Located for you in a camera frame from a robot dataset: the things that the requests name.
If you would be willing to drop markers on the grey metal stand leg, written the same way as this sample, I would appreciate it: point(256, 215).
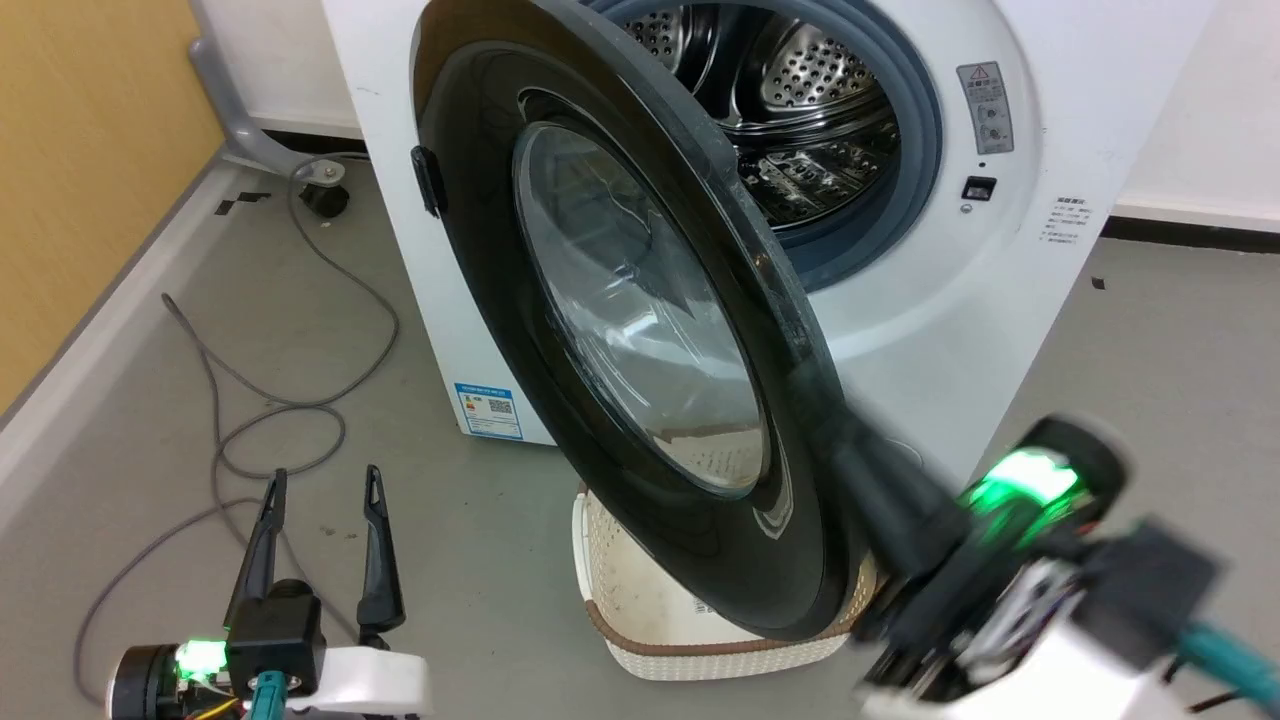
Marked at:
point(228, 100)

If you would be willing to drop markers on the black caster wheel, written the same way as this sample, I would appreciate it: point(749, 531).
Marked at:
point(325, 198)

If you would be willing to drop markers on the white front-load washing machine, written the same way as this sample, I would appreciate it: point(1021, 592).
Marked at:
point(1000, 330)

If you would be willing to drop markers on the grey rubber door gasket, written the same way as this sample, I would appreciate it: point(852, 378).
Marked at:
point(862, 250)

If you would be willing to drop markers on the blue energy label sticker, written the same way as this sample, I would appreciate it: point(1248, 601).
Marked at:
point(489, 410)

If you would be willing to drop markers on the stainless steel perforated drum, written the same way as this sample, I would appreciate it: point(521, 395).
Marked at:
point(820, 70)

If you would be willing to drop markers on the black round washer door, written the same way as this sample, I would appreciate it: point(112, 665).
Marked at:
point(470, 260)

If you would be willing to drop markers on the white woven laundry basket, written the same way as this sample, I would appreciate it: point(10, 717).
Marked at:
point(640, 605)

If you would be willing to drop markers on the grey warning sticker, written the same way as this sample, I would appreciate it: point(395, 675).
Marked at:
point(986, 108)

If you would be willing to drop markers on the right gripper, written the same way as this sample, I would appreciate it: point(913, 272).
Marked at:
point(1000, 600)

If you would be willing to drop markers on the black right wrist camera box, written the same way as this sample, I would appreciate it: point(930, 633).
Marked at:
point(1155, 595)

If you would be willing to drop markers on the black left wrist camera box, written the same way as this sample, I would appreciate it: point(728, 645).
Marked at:
point(275, 635)

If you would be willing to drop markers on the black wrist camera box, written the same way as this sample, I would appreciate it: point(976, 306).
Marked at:
point(275, 635)
point(1155, 595)

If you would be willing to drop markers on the black door lock socket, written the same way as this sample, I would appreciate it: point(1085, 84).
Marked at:
point(979, 188)

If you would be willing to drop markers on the black door latch hook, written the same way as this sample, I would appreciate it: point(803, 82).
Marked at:
point(428, 180)

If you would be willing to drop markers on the small printed text sticker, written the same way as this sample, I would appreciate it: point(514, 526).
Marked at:
point(1066, 220)

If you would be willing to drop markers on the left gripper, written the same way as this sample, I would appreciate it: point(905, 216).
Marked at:
point(375, 682)

